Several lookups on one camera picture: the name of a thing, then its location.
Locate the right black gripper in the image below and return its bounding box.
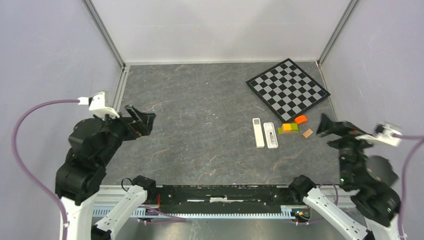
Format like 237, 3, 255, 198
314, 111, 384, 185

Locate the white remote control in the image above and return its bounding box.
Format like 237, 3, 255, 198
263, 122, 279, 149

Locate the small white remote with buttons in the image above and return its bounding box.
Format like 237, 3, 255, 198
252, 118, 265, 149

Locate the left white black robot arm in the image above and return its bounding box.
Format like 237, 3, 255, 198
55, 105, 157, 240

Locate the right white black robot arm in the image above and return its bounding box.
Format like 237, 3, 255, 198
288, 113, 402, 240

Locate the tan wooden block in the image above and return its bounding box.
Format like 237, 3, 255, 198
302, 128, 314, 139

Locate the orange curved block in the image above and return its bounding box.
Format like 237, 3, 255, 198
293, 115, 309, 125

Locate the green orange block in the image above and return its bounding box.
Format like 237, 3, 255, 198
277, 123, 299, 135

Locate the black white checkerboard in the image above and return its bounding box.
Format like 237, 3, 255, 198
246, 58, 331, 123

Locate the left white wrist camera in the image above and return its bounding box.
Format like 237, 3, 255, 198
77, 91, 120, 121

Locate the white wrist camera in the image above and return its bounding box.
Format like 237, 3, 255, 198
355, 122, 402, 147
77, 91, 120, 121

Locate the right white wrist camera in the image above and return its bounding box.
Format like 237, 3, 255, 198
355, 122, 402, 147

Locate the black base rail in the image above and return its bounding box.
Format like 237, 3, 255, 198
144, 184, 304, 214

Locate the white slotted cable duct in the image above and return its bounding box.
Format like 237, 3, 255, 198
92, 205, 312, 220

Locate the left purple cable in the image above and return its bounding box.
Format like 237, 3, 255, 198
11, 99, 187, 240

